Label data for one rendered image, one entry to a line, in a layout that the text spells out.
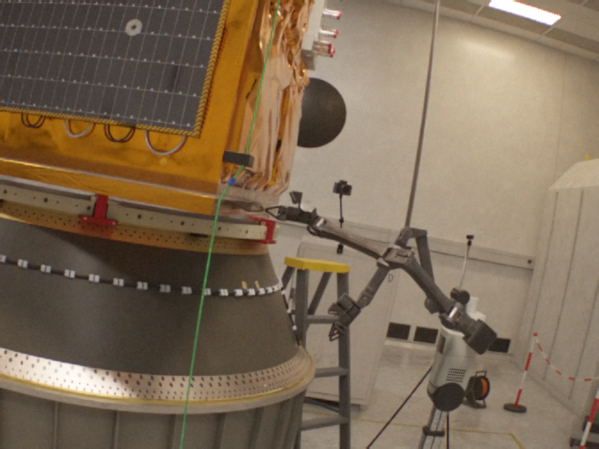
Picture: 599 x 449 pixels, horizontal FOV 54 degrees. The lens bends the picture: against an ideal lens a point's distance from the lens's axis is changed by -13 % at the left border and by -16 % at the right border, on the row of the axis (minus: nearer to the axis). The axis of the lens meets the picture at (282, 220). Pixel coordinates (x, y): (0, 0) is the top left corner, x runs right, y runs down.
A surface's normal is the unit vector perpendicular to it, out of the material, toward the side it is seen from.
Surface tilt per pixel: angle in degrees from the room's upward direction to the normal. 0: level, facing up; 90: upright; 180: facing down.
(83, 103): 90
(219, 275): 62
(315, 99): 90
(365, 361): 90
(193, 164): 98
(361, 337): 90
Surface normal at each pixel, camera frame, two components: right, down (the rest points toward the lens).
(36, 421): 0.22, 0.07
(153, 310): 0.59, -0.35
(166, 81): -0.07, 0.01
